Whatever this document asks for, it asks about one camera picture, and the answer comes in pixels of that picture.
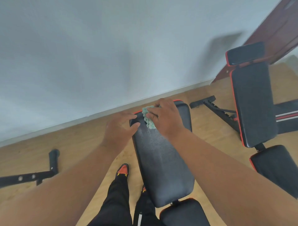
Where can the person's left hand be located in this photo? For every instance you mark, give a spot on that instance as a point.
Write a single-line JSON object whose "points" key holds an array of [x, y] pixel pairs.
{"points": [[116, 135]]}

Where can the person's right hand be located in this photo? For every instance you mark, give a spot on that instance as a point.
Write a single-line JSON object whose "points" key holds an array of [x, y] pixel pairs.
{"points": [[168, 118]]}

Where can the green cleaning cloth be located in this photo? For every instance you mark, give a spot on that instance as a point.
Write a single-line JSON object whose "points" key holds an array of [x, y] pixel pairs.
{"points": [[151, 124]]}

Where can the black weight bench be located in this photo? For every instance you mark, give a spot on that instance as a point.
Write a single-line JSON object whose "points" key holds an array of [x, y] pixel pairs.
{"points": [[163, 163], [253, 104]]}

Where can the person's right forearm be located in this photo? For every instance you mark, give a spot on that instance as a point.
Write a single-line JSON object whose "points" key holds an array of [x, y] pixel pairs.
{"points": [[232, 181]]}

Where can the person's left forearm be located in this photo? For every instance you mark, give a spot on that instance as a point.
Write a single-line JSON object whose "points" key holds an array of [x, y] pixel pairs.
{"points": [[58, 198]]}

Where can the red black left shoe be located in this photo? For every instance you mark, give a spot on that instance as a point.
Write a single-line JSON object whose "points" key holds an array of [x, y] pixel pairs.
{"points": [[123, 170]]}

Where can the red black shoe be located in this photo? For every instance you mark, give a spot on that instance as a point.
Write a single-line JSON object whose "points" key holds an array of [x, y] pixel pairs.
{"points": [[123, 170], [144, 189]]}

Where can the red black right shoe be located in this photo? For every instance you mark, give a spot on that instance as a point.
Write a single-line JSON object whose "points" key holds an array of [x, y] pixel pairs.
{"points": [[144, 189]]}

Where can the black trousers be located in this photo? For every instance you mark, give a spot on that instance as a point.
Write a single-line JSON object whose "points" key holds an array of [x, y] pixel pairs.
{"points": [[116, 205]]}

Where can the striped black sit-up bench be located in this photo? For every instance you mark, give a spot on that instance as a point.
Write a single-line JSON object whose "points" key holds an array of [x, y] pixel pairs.
{"points": [[288, 125]]}

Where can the red-brown wooden door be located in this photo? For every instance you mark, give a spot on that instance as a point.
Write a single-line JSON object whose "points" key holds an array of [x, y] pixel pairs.
{"points": [[279, 28]]}

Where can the black metal frame with bolts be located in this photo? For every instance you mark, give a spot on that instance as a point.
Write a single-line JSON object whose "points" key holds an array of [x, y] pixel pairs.
{"points": [[23, 177]]}

